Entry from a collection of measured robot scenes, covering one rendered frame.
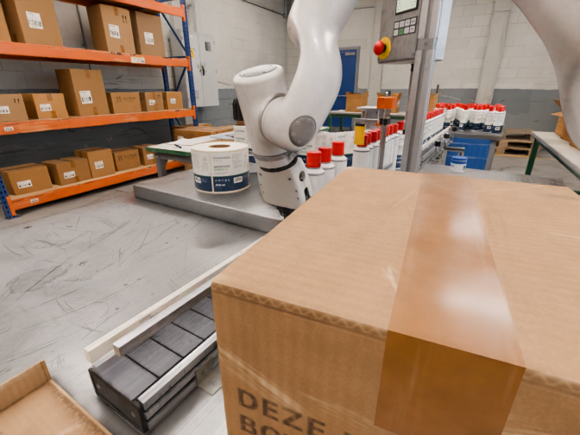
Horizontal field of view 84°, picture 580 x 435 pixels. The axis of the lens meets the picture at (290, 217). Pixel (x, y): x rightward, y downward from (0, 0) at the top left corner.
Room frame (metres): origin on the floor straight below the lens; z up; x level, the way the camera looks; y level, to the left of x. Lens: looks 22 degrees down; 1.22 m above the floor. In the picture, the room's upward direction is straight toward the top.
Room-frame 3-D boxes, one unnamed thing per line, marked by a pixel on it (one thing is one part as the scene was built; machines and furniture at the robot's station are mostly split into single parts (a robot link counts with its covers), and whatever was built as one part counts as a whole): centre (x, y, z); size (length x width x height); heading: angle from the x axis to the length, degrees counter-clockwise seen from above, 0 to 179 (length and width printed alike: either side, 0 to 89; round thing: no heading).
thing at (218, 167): (1.15, 0.25, 0.95); 0.20 x 0.20 x 0.14
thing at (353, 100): (6.73, -1.32, 0.97); 0.47 x 0.41 x 0.37; 148
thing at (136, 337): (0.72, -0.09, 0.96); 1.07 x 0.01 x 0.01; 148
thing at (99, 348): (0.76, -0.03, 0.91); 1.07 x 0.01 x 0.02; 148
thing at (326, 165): (0.77, -0.08, 0.98); 0.05 x 0.05 x 0.20
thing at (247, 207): (1.33, 0.10, 0.86); 0.80 x 0.67 x 0.05; 148
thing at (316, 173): (0.72, -0.05, 0.98); 0.05 x 0.05 x 0.20
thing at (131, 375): (0.99, -0.21, 0.86); 1.65 x 0.08 x 0.04; 148
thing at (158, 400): (0.99, -0.21, 0.85); 1.65 x 0.11 x 0.05; 148
